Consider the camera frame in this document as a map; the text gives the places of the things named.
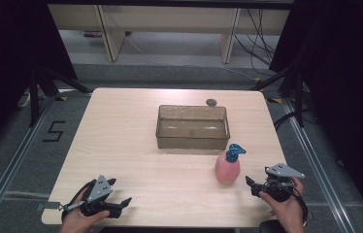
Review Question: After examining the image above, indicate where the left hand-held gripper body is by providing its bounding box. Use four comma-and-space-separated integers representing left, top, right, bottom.
62, 175, 123, 219

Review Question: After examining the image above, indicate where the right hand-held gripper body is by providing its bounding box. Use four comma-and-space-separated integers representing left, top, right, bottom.
257, 162, 307, 203

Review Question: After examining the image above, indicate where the person's right hand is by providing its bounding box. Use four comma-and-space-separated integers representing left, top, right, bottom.
258, 177, 306, 233

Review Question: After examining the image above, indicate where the person's left hand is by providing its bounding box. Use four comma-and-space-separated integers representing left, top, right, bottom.
58, 193, 111, 233

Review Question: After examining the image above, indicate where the pink soap bottle blue pump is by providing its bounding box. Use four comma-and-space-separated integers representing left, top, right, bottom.
214, 143, 248, 185

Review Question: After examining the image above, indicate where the dark rounded object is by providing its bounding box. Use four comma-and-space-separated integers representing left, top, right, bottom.
258, 219, 288, 233

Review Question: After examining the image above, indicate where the clear brown plastic box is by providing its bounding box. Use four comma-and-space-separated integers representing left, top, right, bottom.
154, 104, 231, 151

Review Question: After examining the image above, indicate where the black metal stand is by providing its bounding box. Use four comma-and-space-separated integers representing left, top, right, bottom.
249, 61, 306, 128
27, 63, 94, 128

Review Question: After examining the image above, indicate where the black curtain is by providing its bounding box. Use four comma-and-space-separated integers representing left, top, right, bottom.
268, 0, 363, 224
0, 0, 79, 163

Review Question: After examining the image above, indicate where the cream wooden shelf unit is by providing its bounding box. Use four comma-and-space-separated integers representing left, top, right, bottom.
47, 3, 291, 65

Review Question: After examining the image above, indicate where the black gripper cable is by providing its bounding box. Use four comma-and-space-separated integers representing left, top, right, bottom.
60, 179, 98, 223
291, 186, 310, 227

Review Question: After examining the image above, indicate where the aluminium floor rail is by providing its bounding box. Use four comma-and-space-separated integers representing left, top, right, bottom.
280, 96, 356, 233
0, 95, 59, 233

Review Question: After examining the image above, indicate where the black floor cable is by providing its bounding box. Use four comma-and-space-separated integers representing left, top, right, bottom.
273, 110, 297, 132

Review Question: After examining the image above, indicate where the bundle of black cables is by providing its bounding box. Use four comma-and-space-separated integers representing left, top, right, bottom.
233, 8, 278, 78

